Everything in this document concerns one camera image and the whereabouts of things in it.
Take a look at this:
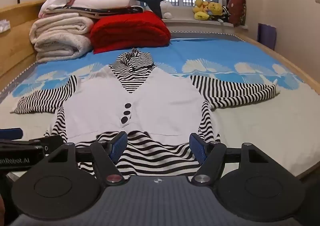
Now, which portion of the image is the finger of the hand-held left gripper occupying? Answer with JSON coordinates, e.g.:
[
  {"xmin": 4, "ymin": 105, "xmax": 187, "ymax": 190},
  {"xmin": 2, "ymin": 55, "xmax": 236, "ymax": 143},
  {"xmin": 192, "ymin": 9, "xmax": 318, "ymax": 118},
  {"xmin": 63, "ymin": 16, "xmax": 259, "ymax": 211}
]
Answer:
[{"xmin": 0, "ymin": 128, "xmax": 23, "ymax": 139}]

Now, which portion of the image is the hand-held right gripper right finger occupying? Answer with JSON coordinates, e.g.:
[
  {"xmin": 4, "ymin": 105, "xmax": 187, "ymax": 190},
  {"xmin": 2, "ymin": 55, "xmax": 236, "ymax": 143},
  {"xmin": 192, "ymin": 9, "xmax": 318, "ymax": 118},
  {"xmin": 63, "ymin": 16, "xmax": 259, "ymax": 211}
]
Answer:
[{"xmin": 189, "ymin": 133, "xmax": 278, "ymax": 186}]

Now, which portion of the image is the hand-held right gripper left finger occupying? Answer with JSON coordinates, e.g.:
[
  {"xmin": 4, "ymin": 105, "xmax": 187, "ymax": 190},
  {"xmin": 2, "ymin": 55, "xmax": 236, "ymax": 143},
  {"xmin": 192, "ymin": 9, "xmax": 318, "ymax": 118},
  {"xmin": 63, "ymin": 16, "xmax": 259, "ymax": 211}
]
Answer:
[{"xmin": 40, "ymin": 131, "xmax": 128, "ymax": 186}]

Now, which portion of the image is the striped and white child's top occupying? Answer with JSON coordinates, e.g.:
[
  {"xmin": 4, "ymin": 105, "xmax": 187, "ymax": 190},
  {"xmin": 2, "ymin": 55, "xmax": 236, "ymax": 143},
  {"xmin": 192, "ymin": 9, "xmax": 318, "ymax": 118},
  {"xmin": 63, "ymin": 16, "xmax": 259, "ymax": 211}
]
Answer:
[{"xmin": 10, "ymin": 48, "xmax": 280, "ymax": 179}]

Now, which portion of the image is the blue white printed bed sheet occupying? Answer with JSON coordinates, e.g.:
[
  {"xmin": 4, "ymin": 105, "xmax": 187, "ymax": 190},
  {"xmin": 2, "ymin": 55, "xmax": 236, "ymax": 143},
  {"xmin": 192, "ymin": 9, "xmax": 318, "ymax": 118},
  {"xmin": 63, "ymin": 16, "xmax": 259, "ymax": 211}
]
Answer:
[{"xmin": 0, "ymin": 32, "xmax": 320, "ymax": 179}]

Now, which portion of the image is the wooden headboard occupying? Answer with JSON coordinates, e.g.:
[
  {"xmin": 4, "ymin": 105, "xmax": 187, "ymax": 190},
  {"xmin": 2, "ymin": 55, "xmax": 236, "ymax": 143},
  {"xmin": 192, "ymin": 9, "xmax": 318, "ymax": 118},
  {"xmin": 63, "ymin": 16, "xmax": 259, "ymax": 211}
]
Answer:
[{"xmin": 0, "ymin": 0, "xmax": 47, "ymax": 79}]

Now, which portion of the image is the red folded blanket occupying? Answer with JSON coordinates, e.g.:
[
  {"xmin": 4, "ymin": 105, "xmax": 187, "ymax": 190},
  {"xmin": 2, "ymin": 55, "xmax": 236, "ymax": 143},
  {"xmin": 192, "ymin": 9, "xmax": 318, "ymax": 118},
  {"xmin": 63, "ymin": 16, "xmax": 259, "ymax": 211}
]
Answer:
[{"xmin": 90, "ymin": 11, "xmax": 172, "ymax": 54}]

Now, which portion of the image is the cream smooth folded blanket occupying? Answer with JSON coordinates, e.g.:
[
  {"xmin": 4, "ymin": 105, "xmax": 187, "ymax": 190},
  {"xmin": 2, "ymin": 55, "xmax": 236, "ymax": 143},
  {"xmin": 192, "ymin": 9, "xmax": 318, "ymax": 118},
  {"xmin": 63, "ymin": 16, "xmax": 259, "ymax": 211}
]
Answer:
[{"xmin": 29, "ymin": 13, "xmax": 94, "ymax": 43}]

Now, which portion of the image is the purple box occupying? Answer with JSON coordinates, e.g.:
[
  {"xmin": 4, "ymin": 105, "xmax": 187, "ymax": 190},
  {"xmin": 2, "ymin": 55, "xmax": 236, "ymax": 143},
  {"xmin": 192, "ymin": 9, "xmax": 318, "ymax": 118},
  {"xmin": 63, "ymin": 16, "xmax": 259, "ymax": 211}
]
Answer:
[{"xmin": 257, "ymin": 23, "xmax": 277, "ymax": 51}]

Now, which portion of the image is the dark patterned folded blanket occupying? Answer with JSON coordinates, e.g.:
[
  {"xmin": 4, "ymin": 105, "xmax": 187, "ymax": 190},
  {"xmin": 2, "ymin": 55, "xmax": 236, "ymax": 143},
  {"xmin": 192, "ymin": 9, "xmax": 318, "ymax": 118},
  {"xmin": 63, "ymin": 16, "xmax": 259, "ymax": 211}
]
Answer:
[{"xmin": 45, "ymin": 5, "xmax": 144, "ymax": 20}]

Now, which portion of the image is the black white striped plush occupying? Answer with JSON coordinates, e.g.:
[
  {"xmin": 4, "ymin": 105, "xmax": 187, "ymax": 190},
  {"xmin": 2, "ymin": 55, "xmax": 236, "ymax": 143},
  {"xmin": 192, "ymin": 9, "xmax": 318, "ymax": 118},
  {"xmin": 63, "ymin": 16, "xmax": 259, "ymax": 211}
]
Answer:
[{"xmin": 219, "ymin": 6, "xmax": 231, "ymax": 23}]

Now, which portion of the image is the yellow plush toy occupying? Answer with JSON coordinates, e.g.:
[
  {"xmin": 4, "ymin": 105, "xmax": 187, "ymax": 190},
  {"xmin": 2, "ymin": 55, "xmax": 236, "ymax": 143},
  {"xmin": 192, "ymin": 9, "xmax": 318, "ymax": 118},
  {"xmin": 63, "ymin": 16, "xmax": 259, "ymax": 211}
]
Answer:
[
  {"xmin": 207, "ymin": 2, "xmax": 223, "ymax": 18},
  {"xmin": 192, "ymin": 0, "xmax": 210, "ymax": 21}
]

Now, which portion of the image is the white plush toy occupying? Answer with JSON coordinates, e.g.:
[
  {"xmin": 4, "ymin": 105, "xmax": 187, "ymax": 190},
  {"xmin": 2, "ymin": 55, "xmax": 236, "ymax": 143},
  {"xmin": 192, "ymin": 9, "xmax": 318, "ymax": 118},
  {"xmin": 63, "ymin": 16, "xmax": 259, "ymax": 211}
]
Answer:
[{"xmin": 160, "ymin": 1, "xmax": 173, "ymax": 19}]

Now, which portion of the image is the white folded quilt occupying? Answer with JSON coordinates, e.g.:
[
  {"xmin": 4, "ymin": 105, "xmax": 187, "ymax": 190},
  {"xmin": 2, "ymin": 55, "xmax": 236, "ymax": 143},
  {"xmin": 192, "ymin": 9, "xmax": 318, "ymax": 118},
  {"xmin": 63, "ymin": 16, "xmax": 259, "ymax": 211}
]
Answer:
[{"xmin": 67, "ymin": 0, "xmax": 140, "ymax": 9}]

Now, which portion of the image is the wooden bed frame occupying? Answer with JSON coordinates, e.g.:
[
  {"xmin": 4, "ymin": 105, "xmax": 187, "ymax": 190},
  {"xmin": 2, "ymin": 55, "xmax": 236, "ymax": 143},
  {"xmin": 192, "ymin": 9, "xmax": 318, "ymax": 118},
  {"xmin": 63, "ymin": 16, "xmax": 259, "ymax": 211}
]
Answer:
[{"xmin": 235, "ymin": 33, "xmax": 320, "ymax": 181}]

